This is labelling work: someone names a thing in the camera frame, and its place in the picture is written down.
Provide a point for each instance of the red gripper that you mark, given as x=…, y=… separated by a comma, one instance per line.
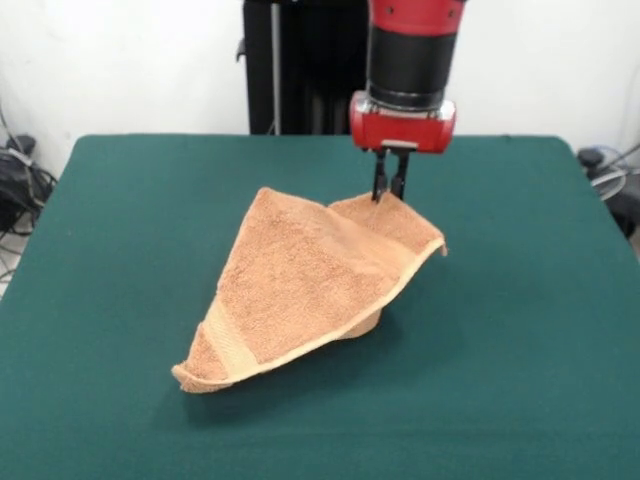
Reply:
x=400, y=132

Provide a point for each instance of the orange terry towel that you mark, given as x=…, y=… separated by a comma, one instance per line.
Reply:
x=300, y=280

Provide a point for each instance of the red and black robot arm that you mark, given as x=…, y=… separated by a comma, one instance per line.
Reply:
x=412, y=55

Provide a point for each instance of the dark green table cloth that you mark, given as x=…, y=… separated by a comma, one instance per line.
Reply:
x=150, y=425

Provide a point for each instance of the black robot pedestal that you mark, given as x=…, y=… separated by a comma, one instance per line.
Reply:
x=310, y=75

